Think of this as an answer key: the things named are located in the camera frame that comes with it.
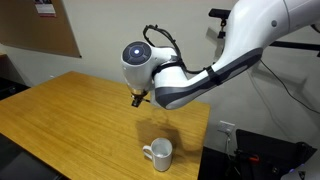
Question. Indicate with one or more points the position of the white wall socket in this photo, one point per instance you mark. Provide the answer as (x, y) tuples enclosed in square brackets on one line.
[(225, 127)]

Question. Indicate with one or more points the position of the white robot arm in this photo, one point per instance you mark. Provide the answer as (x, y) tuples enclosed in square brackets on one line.
[(159, 71)]

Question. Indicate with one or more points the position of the orange handled clamp upper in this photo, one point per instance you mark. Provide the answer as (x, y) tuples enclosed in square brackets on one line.
[(246, 157)]

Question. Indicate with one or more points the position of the red and white poster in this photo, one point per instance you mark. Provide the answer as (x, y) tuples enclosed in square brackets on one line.
[(45, 8)]

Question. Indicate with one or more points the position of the cork notice board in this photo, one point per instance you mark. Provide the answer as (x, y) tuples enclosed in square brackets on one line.
[(22, 27)]

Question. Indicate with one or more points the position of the black camera on wall mount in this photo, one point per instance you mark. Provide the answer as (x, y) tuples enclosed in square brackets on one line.
[(219, 13)]

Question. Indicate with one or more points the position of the black mounting base plate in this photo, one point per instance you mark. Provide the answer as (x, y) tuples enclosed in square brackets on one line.
[(277, 157)]

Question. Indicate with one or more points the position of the white ceramic mug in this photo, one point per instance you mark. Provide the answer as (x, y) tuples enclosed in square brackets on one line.
[(160, 153)]

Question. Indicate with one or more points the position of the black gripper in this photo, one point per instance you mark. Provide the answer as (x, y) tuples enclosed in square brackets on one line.
[(138, 97)]

